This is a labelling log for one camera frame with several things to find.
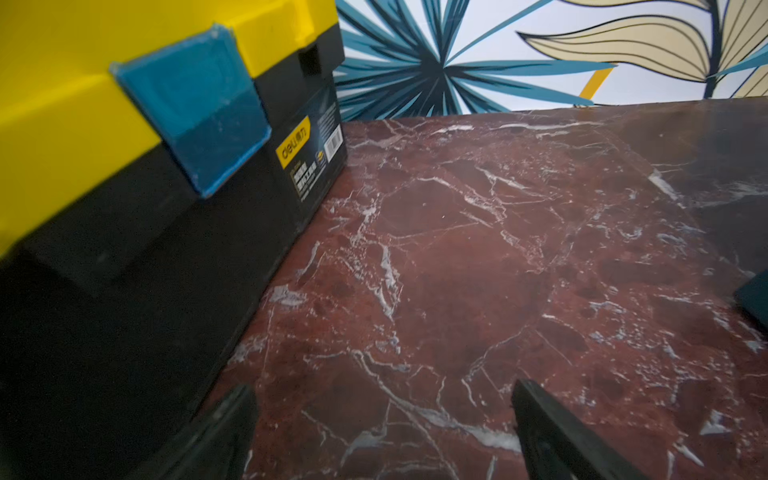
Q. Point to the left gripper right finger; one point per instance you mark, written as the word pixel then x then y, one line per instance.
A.
pixel 557 445

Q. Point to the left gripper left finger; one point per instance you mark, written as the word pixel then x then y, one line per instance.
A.
pixel 215 445

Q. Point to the teal drawer cabinet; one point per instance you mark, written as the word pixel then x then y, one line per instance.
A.
pixel 752 298

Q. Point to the yellow black toolbox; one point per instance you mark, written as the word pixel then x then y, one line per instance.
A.
pixel 158 161

